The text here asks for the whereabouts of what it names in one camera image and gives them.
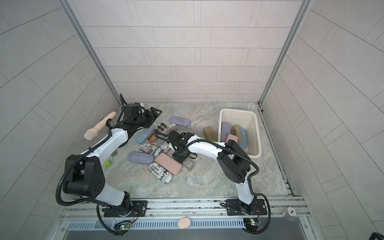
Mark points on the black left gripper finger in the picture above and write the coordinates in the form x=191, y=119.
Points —
x=148, y=118
x=155, y=112

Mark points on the pink case front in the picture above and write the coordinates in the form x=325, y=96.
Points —
x=169, y=164

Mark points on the black microphone stand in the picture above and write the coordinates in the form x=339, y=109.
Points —
x=109, y=125

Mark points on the map print glasses case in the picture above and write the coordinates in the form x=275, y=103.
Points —
x=168, y=129

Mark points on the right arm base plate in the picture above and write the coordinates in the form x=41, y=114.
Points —
x=235, y=207

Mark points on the purple case front left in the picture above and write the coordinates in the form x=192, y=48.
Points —
x=141, y=158

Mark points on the light blue glasses case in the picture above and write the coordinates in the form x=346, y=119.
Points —
x=144, y=133

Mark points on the purple glasses case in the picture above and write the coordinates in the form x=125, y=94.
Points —
x=226, y=129

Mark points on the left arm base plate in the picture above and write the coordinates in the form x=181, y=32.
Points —
x=133, y=209

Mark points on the brown tan glasses case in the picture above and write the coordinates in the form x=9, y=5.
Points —
x=236, y=131

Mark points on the circuit board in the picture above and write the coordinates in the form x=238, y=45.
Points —
x=123, y=226
x=252, y=223

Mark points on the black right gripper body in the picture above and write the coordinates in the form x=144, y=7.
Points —
x=180, y=155

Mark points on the pink oval tag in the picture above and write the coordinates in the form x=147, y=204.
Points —
x=184, y=223

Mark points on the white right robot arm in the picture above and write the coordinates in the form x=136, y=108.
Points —
x=235, y=163

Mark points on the newspaper case front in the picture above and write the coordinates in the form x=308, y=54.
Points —
x=161, y=173

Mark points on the beige microphone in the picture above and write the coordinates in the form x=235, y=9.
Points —
x=92, y=133

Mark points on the purple case near wall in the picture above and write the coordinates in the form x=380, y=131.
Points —
x=179, y=121

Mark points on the small round sticker tag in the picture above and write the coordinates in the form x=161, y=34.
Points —
x=289, y=212

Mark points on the right circuit board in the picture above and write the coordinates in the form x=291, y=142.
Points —
x=252, y=223

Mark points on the left circuit board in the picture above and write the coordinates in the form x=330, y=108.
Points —
x=123, y=226

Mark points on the cream plastic storage box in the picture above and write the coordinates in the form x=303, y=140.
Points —
x=248, y=121

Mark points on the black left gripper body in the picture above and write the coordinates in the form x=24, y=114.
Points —
x=138, y=122

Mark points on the grey rectangular case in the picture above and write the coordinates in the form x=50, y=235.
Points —
x=189, y=165

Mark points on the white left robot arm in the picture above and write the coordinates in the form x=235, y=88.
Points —
x=83, y=179

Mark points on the aluminium rail frame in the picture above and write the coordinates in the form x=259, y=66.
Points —
x=208, y=208

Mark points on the flag newspaper glasses case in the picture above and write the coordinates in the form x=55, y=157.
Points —
x=150, y=149

